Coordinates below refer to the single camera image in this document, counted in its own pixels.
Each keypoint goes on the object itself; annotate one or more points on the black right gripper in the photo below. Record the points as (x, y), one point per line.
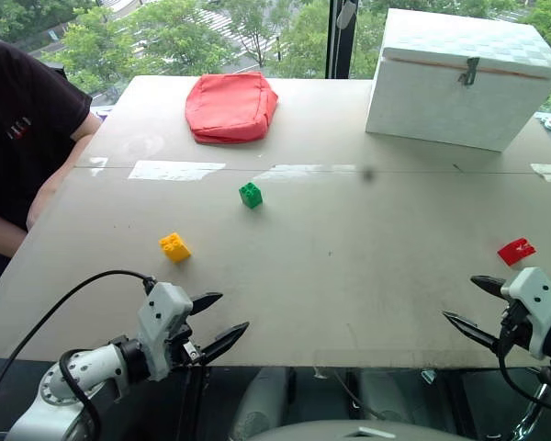
(514, 326)

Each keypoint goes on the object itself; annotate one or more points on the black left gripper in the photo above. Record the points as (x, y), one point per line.
(188, 351)

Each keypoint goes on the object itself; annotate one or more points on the bare person forearm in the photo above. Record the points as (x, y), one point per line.
(59, 179)
(2, 234)

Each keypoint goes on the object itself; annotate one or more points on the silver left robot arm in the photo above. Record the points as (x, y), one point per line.
(62, 390)

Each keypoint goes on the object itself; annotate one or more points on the red toy brick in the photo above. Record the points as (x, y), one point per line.
(515, 252)

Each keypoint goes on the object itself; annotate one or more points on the yellow toy brick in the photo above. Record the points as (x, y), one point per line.
(175, 248)

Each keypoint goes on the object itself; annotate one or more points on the green toy brick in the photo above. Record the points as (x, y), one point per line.
(251, 195)

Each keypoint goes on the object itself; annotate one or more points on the red fabric bag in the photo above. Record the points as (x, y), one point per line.
(232, 108)

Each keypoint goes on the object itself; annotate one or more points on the white foam box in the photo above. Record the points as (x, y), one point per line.
(459, 78)

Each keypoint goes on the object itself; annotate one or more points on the metal box latch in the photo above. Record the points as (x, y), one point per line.
(469, 72)

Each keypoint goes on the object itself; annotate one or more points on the person in black shirt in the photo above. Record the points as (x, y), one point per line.
(23, 128)

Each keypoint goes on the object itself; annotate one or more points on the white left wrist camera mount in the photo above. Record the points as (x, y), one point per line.
(161, 317)

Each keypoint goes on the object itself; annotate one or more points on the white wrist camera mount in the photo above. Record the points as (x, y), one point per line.
(535, 303)
(161, 317)

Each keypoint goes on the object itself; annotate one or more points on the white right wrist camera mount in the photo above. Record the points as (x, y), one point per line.
(535, 303)

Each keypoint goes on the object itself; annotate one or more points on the black window frame post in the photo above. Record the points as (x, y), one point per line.
(340, 39)

